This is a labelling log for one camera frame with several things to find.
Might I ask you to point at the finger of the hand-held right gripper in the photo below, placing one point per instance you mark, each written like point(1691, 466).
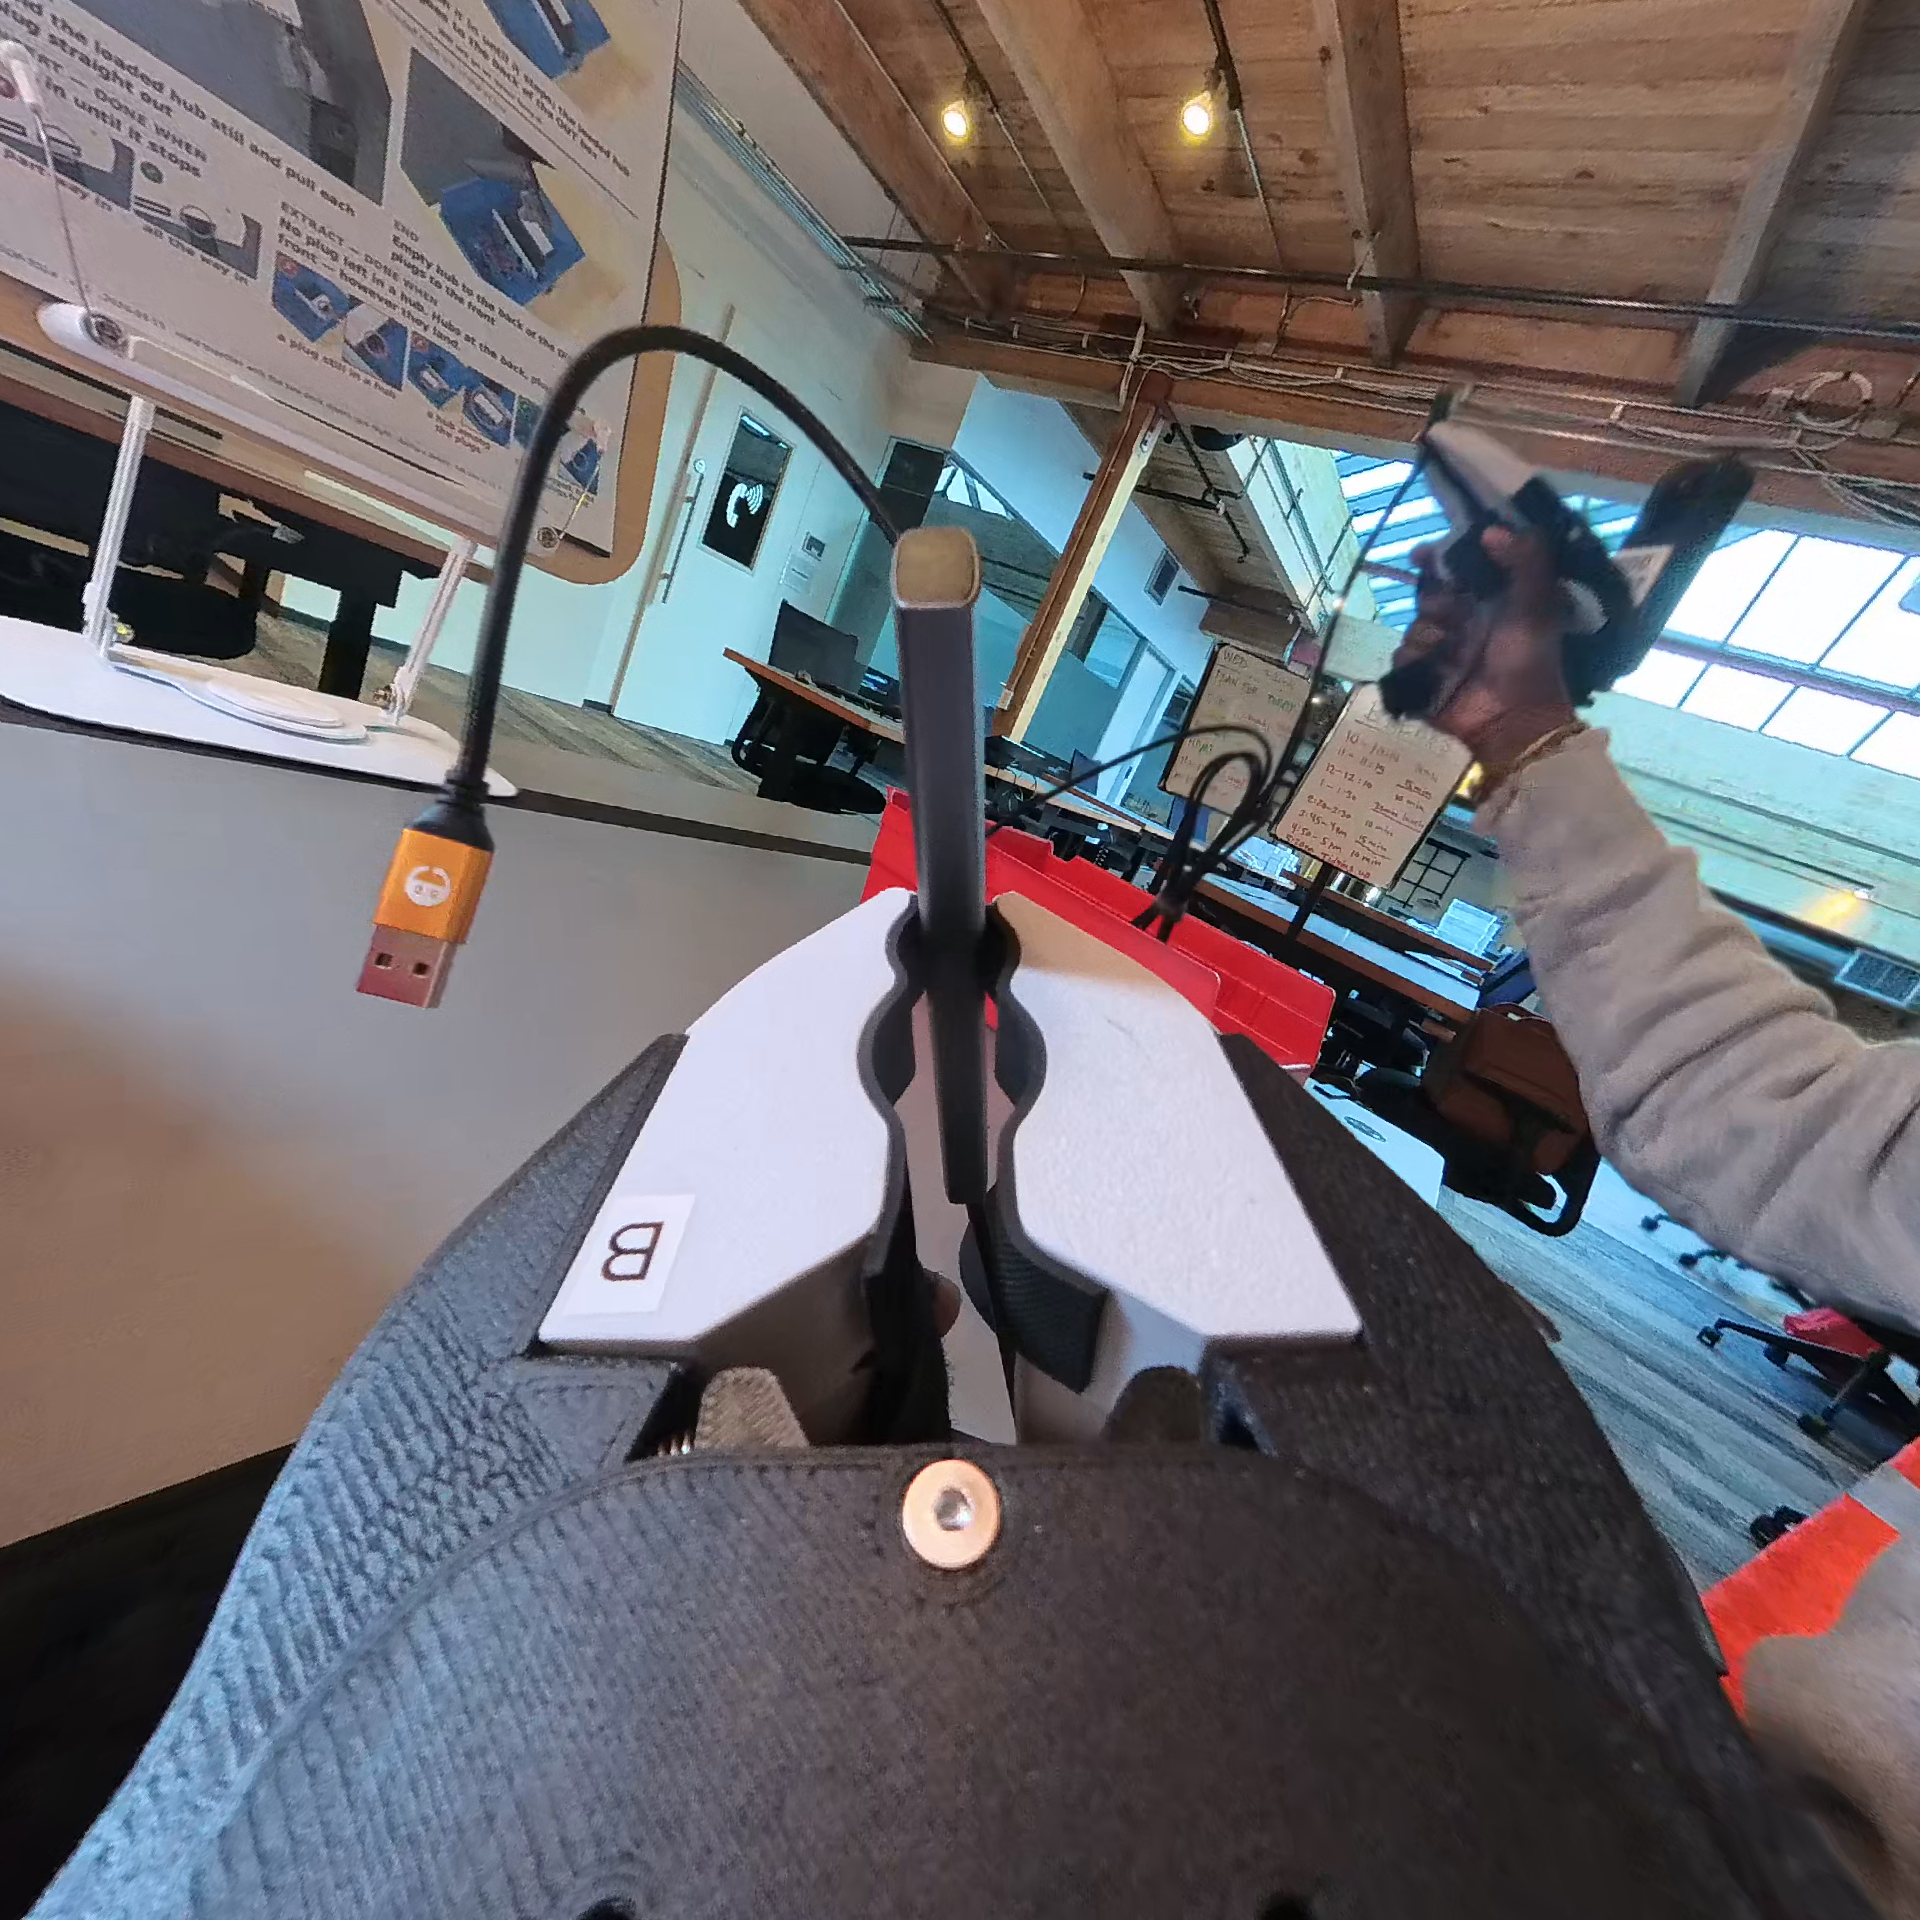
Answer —
point(1477, 473)

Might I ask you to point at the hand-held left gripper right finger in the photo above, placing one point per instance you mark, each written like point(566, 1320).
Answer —
point(1156, 1154)

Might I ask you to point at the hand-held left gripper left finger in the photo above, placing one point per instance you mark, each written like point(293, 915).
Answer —
point(764, 1141)

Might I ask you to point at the red plastic bin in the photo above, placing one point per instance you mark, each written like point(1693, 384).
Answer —
point(1109, 938)

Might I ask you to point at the person's right forearm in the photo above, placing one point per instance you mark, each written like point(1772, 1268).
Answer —
point(1694, 1049)

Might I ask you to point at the person's right hand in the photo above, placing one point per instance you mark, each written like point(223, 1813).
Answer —
point(1477, 645)

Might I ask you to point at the whiteboard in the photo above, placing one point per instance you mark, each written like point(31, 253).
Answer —
point(1242, 733)
point(1372, 787)

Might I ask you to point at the ceiling spot lamp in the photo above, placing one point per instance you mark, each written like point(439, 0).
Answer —
point(956, 116)
point(1196, 112)

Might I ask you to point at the black phone icon sign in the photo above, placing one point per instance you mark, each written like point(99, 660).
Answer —
point(747, 488)

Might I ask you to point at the plywood poster board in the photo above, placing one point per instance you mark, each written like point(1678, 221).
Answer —
point(645, 451)

